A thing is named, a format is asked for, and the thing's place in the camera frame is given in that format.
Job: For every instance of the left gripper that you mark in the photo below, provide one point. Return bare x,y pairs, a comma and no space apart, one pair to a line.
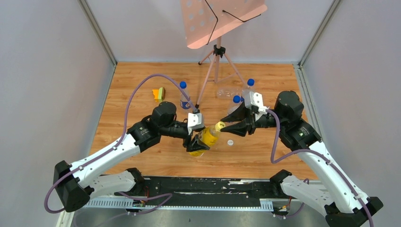
190,136

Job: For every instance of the yellow juice bottle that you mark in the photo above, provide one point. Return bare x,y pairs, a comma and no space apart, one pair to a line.
209,136

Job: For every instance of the pepsi bottle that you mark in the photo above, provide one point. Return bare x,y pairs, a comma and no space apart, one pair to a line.
248,86
184,103
234,104

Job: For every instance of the yellow green toy block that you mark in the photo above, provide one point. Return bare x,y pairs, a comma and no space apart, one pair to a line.
159,94

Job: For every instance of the clear bottle white cap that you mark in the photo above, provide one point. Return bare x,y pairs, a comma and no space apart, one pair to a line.
228,92

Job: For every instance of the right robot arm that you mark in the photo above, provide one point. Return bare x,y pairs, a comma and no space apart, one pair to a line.
343,203

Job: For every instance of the yellow bottle cap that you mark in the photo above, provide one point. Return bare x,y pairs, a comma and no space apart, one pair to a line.
219,126

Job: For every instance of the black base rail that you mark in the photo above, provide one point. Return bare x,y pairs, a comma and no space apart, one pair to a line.
188,193

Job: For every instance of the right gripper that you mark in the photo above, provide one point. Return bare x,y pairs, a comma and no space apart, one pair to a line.
241,114

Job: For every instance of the pink music stand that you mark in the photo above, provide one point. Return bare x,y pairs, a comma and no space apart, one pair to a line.
206,21

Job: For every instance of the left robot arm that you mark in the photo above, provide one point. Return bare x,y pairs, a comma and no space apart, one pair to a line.
79,182

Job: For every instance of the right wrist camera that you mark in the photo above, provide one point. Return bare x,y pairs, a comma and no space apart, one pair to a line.
254,102

